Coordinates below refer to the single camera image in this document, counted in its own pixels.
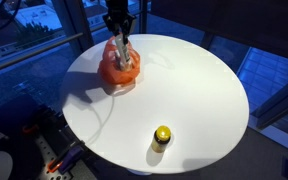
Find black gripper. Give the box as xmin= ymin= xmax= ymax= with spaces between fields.
xmin=103 ymin=0 xmax=136 ymax=36

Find window railing bar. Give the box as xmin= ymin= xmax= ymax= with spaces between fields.
xmin=0 ymin=33 xmax=83 ymax=70

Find orange plastic bag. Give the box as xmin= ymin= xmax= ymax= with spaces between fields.
xmin=98 ymin=36 xmax=140 ymax=85

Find yellow lid jar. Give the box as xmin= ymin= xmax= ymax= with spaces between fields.
xmin=151 ymin=125 xmax=172 ymax=153

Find purple clamp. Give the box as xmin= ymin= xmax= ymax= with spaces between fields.
xmin=47 ymin=143 xmax=84 ymax=174

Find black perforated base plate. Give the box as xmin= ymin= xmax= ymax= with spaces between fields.
xmin=35 ymin=135 xmax=72 ymax=180

